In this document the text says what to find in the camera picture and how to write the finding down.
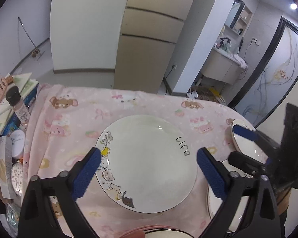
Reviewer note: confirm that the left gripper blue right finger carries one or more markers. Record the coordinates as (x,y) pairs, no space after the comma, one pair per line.
(260,217)

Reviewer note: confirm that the beige bathroom vanity cabinet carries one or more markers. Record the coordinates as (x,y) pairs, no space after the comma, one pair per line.
(221,66)

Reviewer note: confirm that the spice jar black lid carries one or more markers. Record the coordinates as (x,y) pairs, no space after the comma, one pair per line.
(15,100)

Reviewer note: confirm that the white pink towel on sink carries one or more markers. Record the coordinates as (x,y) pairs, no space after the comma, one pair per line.
(240,61)

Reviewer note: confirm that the black faucet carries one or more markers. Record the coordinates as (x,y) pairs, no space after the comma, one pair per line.
(224,41)

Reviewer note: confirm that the patterned bathroom floor mat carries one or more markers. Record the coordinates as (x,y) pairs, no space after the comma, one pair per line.
(204,93)

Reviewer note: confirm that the mop leaning on wall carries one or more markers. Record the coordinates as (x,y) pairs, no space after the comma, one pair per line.
(36,53)

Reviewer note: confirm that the person right hand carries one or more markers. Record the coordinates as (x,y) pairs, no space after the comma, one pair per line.
(283,200)

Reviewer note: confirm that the black bathroom door frame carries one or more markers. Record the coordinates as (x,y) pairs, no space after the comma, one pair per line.
(273,78)

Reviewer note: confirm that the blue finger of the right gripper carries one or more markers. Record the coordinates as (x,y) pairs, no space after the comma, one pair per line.
(246,163)
(245,133)

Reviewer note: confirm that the bathroom mirror cabinet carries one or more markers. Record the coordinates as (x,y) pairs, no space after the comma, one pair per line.
(238,18)

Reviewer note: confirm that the white ribbed bowl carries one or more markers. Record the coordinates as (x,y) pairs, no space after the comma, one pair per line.
(166,233)

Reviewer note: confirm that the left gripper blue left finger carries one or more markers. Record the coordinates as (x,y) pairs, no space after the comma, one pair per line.
(38,217)

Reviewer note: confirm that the gold three-door refrigerator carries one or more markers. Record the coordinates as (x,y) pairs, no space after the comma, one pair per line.
(149,32)

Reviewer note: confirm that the large pink strawberry bowl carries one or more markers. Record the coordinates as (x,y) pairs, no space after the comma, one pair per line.
(140,231)

